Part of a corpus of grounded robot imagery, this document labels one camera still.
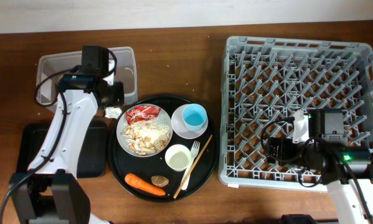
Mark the white paper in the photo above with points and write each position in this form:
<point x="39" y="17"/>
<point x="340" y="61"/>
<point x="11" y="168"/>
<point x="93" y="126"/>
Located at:
<point x="112" y="112"/>

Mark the red snack wrapper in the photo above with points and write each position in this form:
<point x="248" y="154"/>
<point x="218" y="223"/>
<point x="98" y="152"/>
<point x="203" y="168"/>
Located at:
<point x="142" y="113"/>

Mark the clear plastic waste bin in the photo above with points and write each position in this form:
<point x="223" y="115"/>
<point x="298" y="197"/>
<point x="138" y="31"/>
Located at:
<point x="124" y="71"/>

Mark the brown cookie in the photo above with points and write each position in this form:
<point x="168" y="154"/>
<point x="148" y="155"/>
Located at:
<point x="159" y="181"/>

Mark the round black tray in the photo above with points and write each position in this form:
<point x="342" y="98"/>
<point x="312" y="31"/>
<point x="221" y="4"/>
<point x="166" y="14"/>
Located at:
<point x="123" y="163"/>

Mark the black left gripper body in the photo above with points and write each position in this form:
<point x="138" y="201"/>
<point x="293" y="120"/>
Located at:
<point x="116" y="94"/>

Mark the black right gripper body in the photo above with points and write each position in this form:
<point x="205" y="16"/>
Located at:
<point x="288" y="150"/>

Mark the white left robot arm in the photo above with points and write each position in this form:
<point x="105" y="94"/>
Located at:
<point x="48" y="192"/>

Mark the orange carrot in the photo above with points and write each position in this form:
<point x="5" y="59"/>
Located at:
<point x="138" y="183"/>

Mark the wooden chopstick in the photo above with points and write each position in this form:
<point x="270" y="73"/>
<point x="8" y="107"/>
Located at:
<point x="192" y="167"/>

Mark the small white cup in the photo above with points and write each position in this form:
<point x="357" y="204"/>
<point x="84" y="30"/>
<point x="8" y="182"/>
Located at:
<point x="178" y="157"/>

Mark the grey plastic dishwasher rack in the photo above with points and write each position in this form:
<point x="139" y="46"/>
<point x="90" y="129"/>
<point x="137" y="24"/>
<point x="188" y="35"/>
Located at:
<point x="266" y="79"/>

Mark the light blue plastic cup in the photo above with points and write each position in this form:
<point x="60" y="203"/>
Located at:
<point x="194" y="116"/>

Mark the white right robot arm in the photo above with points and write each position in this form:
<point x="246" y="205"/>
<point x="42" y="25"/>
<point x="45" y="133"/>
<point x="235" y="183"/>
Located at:
<point x="320" y="143"/>

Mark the grey plate with food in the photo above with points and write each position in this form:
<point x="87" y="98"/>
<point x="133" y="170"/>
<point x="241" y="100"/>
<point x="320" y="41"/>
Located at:
<point x="145" y="138"/>

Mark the black rectangular tray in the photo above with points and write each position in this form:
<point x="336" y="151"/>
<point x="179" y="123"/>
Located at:
<point x="91" y="162"/>

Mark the white plastic fork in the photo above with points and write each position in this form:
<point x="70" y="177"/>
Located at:
<point x="194" y="152"/>

